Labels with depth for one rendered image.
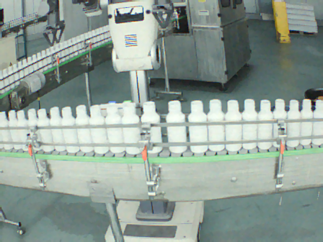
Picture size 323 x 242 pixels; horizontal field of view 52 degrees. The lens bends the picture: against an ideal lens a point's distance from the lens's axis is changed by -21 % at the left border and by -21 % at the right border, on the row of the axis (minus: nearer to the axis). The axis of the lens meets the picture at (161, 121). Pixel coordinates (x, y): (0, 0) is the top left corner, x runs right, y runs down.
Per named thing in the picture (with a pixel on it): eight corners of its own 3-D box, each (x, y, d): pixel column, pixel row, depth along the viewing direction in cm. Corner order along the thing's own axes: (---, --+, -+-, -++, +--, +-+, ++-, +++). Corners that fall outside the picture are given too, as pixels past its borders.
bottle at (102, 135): (108, 146, 144) (102, 102, 138) (111, 153, 138) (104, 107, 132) (93, 149, 142) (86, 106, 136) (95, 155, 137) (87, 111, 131)
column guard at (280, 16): (277, 42, 822) (272, 1, 781) (275, 39, 858) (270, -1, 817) (291, 43, 815) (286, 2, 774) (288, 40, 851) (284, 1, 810)
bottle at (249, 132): (241, 150, 130) (240, 104, 124) (242, 142, 136) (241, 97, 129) (257, 150, 129) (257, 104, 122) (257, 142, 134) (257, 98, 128)
